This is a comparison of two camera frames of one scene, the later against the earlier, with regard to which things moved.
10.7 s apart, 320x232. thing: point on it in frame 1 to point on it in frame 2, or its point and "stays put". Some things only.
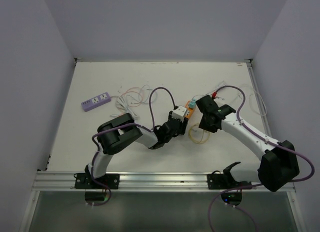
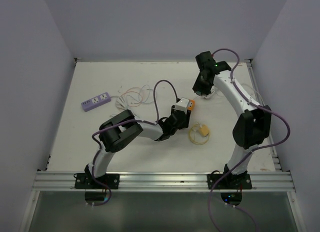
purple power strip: (96, 102) stays put
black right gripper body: (205, 125) to (204, 87)
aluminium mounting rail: (136, 180) stays put
